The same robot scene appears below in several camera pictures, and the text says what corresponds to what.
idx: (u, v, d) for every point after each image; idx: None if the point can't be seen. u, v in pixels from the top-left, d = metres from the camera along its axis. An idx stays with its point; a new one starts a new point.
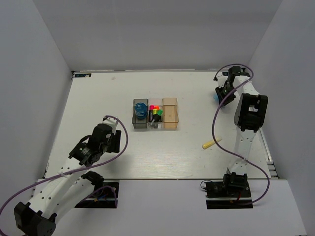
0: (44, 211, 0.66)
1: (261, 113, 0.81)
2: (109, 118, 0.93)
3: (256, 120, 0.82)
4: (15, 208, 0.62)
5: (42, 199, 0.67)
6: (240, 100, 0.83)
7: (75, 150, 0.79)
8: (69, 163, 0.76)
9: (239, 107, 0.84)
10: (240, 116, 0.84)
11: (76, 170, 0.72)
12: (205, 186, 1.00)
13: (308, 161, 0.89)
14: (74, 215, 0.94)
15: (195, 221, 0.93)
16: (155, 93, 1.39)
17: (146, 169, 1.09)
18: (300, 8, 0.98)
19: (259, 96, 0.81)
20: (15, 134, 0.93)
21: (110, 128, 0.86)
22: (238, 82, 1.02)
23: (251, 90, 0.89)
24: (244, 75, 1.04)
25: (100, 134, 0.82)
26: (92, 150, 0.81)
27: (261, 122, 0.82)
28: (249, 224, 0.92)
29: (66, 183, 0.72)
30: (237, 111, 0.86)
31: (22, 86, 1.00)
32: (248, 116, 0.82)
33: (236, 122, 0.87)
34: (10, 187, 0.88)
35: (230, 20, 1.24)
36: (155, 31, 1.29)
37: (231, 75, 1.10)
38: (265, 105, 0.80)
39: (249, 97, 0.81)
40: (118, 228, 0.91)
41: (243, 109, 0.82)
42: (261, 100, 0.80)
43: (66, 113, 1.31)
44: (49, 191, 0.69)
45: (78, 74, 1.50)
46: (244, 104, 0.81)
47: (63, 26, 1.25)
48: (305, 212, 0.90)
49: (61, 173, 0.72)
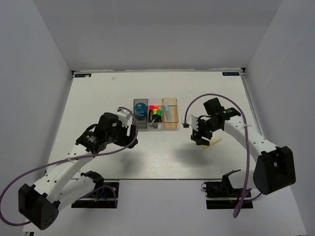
0: (48, 194, 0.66)
1: (289, 171, 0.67)
2: (122, 109, 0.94)
3: (287, 179, 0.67)
4: (19, 190, 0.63)
5: (47, 182, 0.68)
6: (260, 162, 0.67)
7: (81, 137, 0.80)
8: (75, 149, 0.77)
9: (262, 172, 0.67)
10: (269, 185, 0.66)
11: (82, 156, 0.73)
12: (205, 186, 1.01)
13: (309, 161, 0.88)
14: (74, 215, 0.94)
15: (195, 221, 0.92)
16: (155, 93, 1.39)
17: (146, 170, 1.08)
18: (299, 8, 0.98)
19: (277, 148, 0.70)
20: (15, 134, 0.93)
21: (117, 117, 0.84)
22: (237, 132, 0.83)
23: (262, 142, 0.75)
24: (235, 117, 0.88)
25: (106, 122, 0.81)
26: (98, 138, 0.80)
27: (293, 179, 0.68)
28: (249, 225, 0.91)
29: (72, 168, 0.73)
30: (260, 177, 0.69)
31: (21, 85, 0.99)
32: (277, 179, 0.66)
33: (265, 191, 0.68)
34: (10, 187, 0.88)
35: (230, 20, 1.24)
36: (154, 31, 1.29)
37: (218, 117, 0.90)
38: (289, 160, 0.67)
39: (268, 157, 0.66)
40: (118, 228, 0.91)
41: (270, 174, 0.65)
42: (283, 153, 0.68)
43: (67, 113, 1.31)
44: (55, 174, 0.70)
45: (78, 74, 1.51)
46: (269, 168, 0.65)
47: (63, 25, 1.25)
48: (306, 212, 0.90)
49: (68, 158, 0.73)
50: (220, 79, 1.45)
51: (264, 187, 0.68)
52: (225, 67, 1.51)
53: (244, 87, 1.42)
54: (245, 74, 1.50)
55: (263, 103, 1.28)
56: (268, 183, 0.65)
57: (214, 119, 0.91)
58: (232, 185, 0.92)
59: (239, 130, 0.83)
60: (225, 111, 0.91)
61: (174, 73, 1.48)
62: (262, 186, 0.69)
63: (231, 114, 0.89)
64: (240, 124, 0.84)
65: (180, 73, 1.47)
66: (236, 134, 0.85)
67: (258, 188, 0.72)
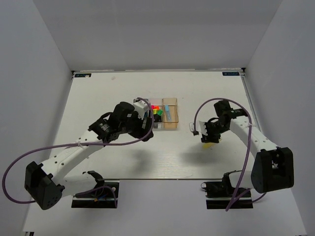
0: (54, 175, 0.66)
1: (287, 172, 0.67)
2: (141, 101, 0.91)
3: (285, 181, 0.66)
4: (27, 167, 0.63)
5: (55, 163, 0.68)
6: (258, 159, 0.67)
7: (94, 124, 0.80)
8: (86, 135, 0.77)
9: (258, 168, 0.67)
10: (265, 183, 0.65)
11: (92, 143, 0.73)
12: (205, 186, 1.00)
13: (309, 161, 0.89)
14: (74, 215, 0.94)
15: (195, 221, 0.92)
16: (155, 93, 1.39)
17: (147, 169, 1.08)
18: (299, 9, 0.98)
19: (278, 148, 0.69)
20: (15, 134, 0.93)
21: (132, 108, 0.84)
22: (241, 129, 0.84)
23: (263, 140, 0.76)
24: (241, 117, 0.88)
25: (121, 112, 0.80)
26: (110, 128, 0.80)
27: (291, 182, 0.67)
28: (249, 224, 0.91)
29: (80, 154, 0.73)
30: (257, 175, 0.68)
31: (20, 85, 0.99)
32: (273, 178, 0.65)
33: (260, 189, 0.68)
34: (10, 188, 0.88)
35: (230, 20, 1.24)
36: (154, 31, 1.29)
37: (225, 116, 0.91)
38: (289, 161, 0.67)
39: (268, 154, 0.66)
40: (117, 228, 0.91)
41: (267, 171, 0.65)
42: (283, 154, 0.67)
43: (67, 113, 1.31)
44: (63, 157, 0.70)
45: (78, 73, 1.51)
46: (267, 165, 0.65)
47: (63, 25, 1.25)
48: (306, 212, 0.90)
49: (78, 143, 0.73)
50: (220, 79, 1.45)
51: (259, 185, 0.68)
52: (225, 68, 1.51)
53: (244, 87, 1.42)
54: (245, 74, 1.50)
55: (263, 103, 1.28)
56: (264, 179, 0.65)
57: (222, 118, 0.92)
58: (232, 184, 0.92)
59: (243, 129, 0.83)
60: (233, 110, 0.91)
61: (174, 73, 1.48)
62: (258, 184, 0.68)
63: (237, 114, 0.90)
64: (246, 123, 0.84)
65: (180, 73, 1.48)
66: (240, 133, 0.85)
67: (254, 188, 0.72)
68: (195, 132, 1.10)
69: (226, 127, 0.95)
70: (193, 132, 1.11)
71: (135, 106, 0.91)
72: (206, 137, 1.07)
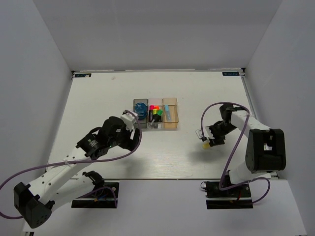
0: (41, 195, 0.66)
1: (279, 152, 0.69)
2: (128, 113, 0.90)
3: (277, 161, 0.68)
4: (15, 188, 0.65)
5: (42, 184, 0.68)
6: (251, 137, 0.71)
7: (83, 140, 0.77)
8: (74, 153, 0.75)
9: (251, 146, 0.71)
10: (256, 160, 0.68)
11: (80, 162, 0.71)
12: (205, 186, 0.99)
13: (309, 160, 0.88)
14: (74, 215, 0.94)
15: (195, 220, 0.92)
16: (155, 93, 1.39)
17: (146, 169, 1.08)
18: (299, 8, 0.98)
19: (271, 130, 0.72)
20: (15, 134, 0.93)
21: (121, 123, 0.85)
22: (238, 117, 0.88)
23: (258, 125, 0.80)
24: (241, 110, 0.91)
25: (110, 128, 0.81)
26: (100, 143, 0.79)
27: (283, 162, 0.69)
28: (249, 224, 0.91)
29: (68, 172, 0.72)
30: (250, 154, 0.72)
31: (20, 85, 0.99)
32: (265, 156, 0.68)
33: (251, 168, 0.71)
34: (10, 188, 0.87)
35: (230, 20, 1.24)
36: (154, 31, 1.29)
37: (227, 112, 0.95)
38: (280, 141, 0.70)
39: (260, 132, 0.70)
40: (118, 228, 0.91)
41: (258, 148, 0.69)
42: (275, 135, 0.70)
43: (67, 113, 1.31)
44: (50, 176, 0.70)
45: (78, 74, 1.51)
46: (258, 141, 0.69)
47: (63, 25, 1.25)
48: (306, 212, 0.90)
49: (65, 161, 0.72)
50: (220, 79, 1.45)
51: (251, 162, 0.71)
52: (225, 68, 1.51)
53: (244, 87, 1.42)
54: (245, 74, 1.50)
55: (263, 103, 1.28)
56: (255, 154, 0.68)
57: (225, 114, 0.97)
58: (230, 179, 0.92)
59: (241, 118, 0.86)
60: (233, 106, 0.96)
61: (174, 73, 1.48)
62: (250, 163, 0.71)
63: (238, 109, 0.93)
64: (244, 113, 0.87)
65: (180, 73, 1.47)
66: (239, 124, 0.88)
67: (247, 167, 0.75)
68: (203, 138, 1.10)
69: (229, 124, 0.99)
70: (201, 138, 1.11)
71: (123, 119, 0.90)
72: (214, 140, 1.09)
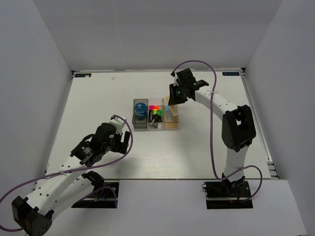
0: (40, 207, 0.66)
1: (250, 125, 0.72)
2: (116, 118, 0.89)
3: (249, 133, 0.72)
4: (13, 202, 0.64)
5: (40, 195, 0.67)
6: (225, 121, 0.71)
7: (76, 148, 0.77)
8: (69, 162, 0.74)
9: (226, 129, 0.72)
10: (234, 139, 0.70)
11: (76, 170, 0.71)
12: (205, 186, 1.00)
13: (308, 160, 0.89)
14: (74, 215, 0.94)
15: (195, 221, 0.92)
16: (155, 93, 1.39)
17: (146, 169, 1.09)
18: (300, 9, 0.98)
19: (238, 107, 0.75)
20: (15, 134, 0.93)
21: (114, 128, 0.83)
22: (203, 96, 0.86)
23: (226, 104, 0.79)
24: (204, 86, 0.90)
25: (103, 134, 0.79)
26: (93, 150, 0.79)
27: (254, 133, 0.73)
28: (248, 224, 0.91)
29: (64, 182, 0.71)
30: (226, 133, 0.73)
31: (21, 85, 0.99)
32: (240, 133, 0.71)
33: (232, 146, 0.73)
34: (9, 188, 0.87)
35: (230, 20, 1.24)
36: (154, 31, 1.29)
37: (189, 89, 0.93)
38: (249, 115, 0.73)
39: (232, 115, 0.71)
40: (118, 228, 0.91)
41: (234, 130, 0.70)
42: (244, 111, 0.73)
43: (67, 113, 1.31)
44: (47, 188, 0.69)
45: (78, 73, 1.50)
46: (232, 122, 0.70)
47: (62, 25, 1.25)
48: (305, 212, 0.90)
49: (61, 171, 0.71)
50: (220, 79, 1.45)
51: (230, 142, 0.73)
52: (225, 68, 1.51)
53: (244, 87, 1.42)
54: (245, 74, 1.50)
55: (263, 103, 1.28)
56: (233, 136, 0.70)
57: (186, 90, 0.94)
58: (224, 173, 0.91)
59: (206, 98, 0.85)
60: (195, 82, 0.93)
61: None
62: (229, 143, 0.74)
63: (200, 86, 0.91)
64: (208, 91, 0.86)
65: None
66: (205, 103, 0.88)
67: (226, 146, 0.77)
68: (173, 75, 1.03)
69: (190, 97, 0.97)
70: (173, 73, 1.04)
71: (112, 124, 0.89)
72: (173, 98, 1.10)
